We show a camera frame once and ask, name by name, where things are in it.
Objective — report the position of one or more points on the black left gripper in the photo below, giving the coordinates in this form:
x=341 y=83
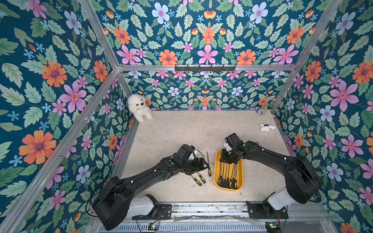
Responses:
x=197 y=168

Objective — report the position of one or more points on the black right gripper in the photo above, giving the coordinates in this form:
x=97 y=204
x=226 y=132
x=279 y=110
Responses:
x=228 y=158

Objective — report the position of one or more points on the file tool yellow black handle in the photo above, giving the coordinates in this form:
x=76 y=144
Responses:
x=202 y=178
x=234 y=177
x=198 y=182
x=222 y=184
x=226 y=176
x=220 y=175
x=208 y=163
x=231 y=178

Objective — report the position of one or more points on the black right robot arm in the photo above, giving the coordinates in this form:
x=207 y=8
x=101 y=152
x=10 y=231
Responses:
x=301 y=179

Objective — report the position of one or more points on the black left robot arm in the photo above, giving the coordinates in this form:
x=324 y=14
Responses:
x=113 y=202

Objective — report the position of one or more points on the yellow storage tray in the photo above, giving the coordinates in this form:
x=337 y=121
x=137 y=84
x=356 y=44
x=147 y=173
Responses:
x=240 y=173

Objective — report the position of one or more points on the small white plush toy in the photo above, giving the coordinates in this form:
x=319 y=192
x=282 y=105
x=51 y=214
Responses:
x=266 y=127

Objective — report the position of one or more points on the white plush bear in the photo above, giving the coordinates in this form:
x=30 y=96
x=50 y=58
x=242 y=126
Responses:
x=138 y=107

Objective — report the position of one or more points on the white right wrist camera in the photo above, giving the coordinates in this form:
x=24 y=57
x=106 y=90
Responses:
x=227 y=146

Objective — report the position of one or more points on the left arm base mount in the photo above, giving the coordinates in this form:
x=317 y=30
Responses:
x=148 y=208

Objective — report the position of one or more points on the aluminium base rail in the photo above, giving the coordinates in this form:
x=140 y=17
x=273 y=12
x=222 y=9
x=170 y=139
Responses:
x=232 y=217

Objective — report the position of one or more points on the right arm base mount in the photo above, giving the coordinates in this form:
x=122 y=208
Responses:
x=264 y=210

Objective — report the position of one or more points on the black hook rail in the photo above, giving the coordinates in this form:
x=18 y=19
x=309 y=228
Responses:
x=199 y=68

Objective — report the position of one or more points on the aluminium frame top bar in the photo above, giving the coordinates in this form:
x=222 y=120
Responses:
x=271 y=67

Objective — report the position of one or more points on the aluminium frame post right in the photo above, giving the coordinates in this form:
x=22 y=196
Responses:
x=326 y=17

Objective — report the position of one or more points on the aluminium frame post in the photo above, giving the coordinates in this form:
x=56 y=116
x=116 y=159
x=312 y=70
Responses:
x=103 y=40
x=326 y=17

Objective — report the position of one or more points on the aluminium frame post left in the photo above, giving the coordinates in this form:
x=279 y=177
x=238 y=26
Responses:
x=103 y=40

